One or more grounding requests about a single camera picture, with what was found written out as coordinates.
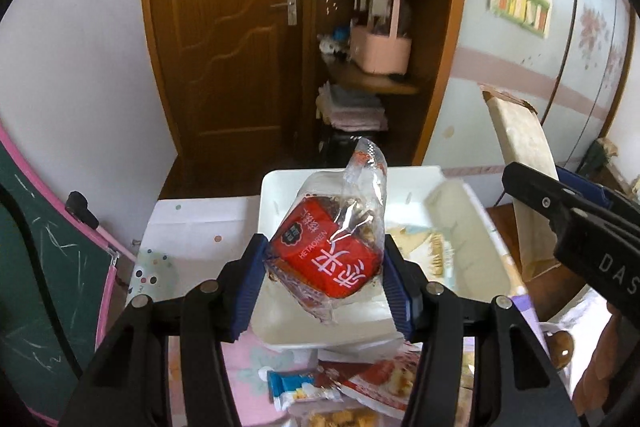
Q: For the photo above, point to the printed pink mat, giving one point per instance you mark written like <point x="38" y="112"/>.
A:
<point x="200" y="227"/>

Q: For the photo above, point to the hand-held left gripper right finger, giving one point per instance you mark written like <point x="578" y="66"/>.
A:
<point x="397" y="292"/>

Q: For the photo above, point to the clear cracker packet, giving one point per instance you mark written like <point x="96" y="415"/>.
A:
<point x="340" y="418"/>

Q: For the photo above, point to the red and white snack packet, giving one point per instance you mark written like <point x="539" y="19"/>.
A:
<point x="380" y="377"/>

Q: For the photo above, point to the wooden corner shelf unit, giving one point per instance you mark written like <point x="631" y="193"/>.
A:
<point x="435" y="32"/>

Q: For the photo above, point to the floral wardrobe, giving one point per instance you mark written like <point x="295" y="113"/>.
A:
<point x="500" y="72"/>

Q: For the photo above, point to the white plastic storage box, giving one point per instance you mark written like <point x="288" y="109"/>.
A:
<point x="360" y="322"/>

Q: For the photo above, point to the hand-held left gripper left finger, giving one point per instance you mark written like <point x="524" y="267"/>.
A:
<point x="250" y="279"/>

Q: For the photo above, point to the person's right forearm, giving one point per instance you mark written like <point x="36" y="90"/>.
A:
<point x="607" y="357"/>

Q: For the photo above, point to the red label snack packet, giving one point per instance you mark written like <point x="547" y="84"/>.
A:
<point x="325" y="257"/>

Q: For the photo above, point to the blue cheese snack packet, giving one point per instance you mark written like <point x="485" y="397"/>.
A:
<point x="290" y="384"/>

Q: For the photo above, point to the beige cardboard box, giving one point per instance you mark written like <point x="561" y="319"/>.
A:
<point x="525" y="147"/>

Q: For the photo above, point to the small toys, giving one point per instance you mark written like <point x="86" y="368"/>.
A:
<point x="334" y="43"/>

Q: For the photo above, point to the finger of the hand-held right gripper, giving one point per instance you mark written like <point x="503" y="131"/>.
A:
<point x="540" y="194"/>

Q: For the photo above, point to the brown wooden door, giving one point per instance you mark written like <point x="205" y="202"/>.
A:
<point x="220" y="32"/>

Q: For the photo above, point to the black clamp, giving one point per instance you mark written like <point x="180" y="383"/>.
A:
<point x="82" y="207"/>

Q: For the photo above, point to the stack of folded cloths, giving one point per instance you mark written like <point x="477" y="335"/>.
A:
<point x="352" y="107"/>

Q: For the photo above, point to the pink storage basket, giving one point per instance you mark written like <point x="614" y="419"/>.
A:
<point x="380" y="49"/>

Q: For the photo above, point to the pale clear snack packet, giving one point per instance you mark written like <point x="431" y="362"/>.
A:
<point x="452" y="217"/>

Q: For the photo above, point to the green chalkboard with pink frame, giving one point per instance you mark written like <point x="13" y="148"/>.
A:
<point x="45" y="267"/>

